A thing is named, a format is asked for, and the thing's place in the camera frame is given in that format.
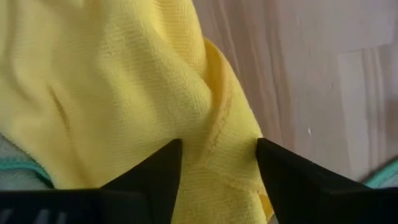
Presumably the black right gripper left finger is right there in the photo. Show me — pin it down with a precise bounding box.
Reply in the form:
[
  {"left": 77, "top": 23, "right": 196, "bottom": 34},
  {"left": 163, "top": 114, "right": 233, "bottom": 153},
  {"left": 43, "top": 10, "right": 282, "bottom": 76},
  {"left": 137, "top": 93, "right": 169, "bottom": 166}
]
[{"left": 0, "top": 138, "right": 183, "bottom": 224}]

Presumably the yellow microfiber towel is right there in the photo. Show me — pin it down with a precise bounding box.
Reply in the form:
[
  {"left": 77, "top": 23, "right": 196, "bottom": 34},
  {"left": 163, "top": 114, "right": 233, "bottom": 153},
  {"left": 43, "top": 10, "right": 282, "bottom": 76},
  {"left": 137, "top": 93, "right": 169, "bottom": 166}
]
[{"left": 0, "top": 0, "right": 275, "bottom": 224}]

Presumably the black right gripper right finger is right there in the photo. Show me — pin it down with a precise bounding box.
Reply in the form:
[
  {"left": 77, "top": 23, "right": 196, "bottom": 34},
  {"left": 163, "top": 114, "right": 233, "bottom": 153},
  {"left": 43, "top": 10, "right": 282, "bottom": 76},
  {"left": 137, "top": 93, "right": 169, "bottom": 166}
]
[{"left": 256, "top": 138, "right": 398, "bottom": 224}]

